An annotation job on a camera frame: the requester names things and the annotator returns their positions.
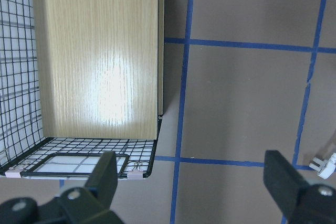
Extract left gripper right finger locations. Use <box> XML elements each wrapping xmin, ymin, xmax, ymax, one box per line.
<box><xmin>263</xmin><ymin>150</ymin><xmax>335</xmax><ymax>223</ymax></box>

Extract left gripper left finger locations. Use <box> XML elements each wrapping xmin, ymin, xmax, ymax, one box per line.
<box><xmin>1</xmin><ymin>152</ymin><xmax>123</xmax><ymax>223</ymax></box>

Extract wire basket with wood shelf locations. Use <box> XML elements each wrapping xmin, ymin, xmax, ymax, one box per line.
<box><xmin>1</xmin><ymin>0</ymin><xmax>164</xmax><ymax>179</ymax></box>

